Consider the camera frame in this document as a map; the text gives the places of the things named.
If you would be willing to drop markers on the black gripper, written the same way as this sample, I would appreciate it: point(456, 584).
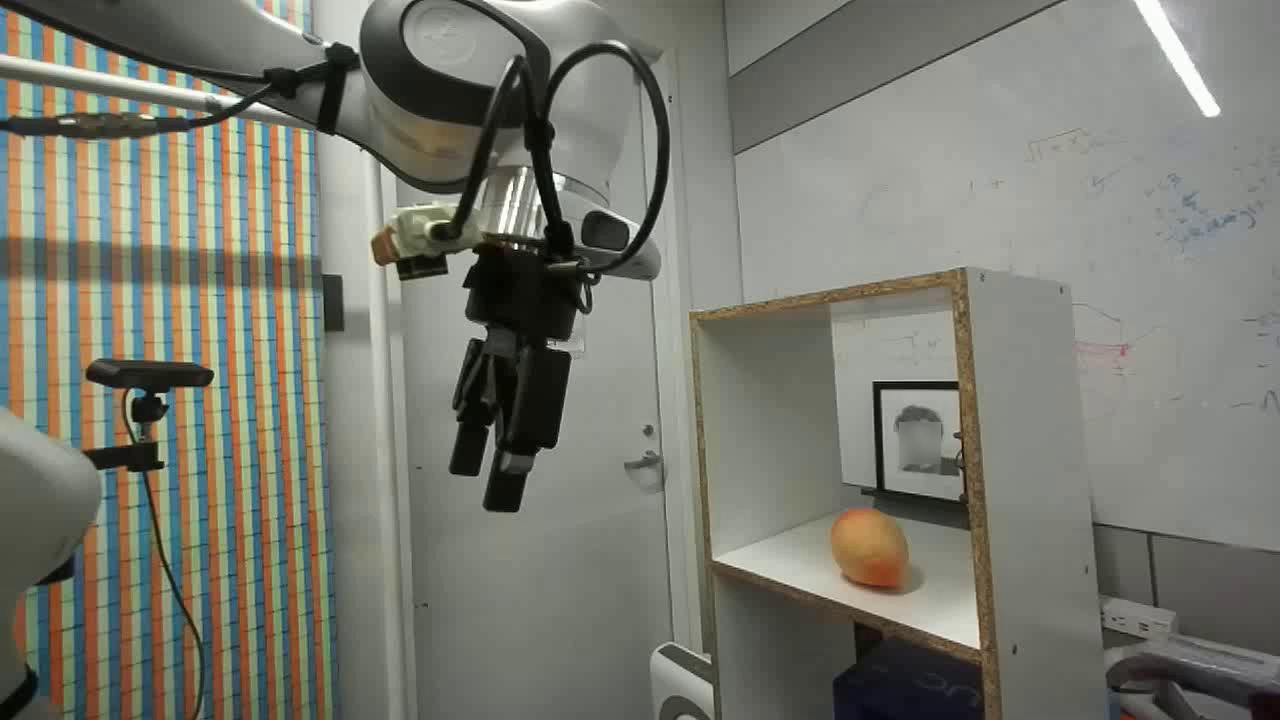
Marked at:
point(525, 303)

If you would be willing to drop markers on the orange peach toy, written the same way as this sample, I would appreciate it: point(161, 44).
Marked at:
point(869, 550)

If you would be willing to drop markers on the white grey Franka robot arm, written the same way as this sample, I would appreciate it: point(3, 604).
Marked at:
point(426, 122)

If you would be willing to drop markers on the white rounded robot base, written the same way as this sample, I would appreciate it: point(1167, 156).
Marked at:
point(40, 515)

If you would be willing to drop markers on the white wooden shelf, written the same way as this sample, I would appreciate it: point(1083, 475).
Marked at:
point(1042, 535)

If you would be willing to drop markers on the white door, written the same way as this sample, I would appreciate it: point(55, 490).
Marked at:
point(561, 603)

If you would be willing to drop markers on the white grey device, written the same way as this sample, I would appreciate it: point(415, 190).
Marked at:
point(681, 680)

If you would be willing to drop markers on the colourful striped backdrop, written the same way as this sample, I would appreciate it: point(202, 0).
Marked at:
point(202, 535)

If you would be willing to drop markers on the framed black white portrait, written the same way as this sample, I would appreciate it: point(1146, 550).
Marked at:
point(923, 443)

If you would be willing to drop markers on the dark blue box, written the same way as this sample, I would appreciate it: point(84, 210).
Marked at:
point(904, 680)

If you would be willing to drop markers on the small white box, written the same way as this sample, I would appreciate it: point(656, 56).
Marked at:
point(1136, 619)

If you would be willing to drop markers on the white whiteboard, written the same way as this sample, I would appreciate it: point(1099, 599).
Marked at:
point(1174, 334)

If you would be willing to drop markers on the tan wrist camera block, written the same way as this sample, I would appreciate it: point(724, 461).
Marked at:
point(406, 242)

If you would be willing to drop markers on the black wall switch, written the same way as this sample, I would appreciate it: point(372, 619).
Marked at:
point(334, 303)

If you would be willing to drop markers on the black camera on stand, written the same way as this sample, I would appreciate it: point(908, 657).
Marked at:
point(145, 374)

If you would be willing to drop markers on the black camera stand clamp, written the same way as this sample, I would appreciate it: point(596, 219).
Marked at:
point(138, 452)

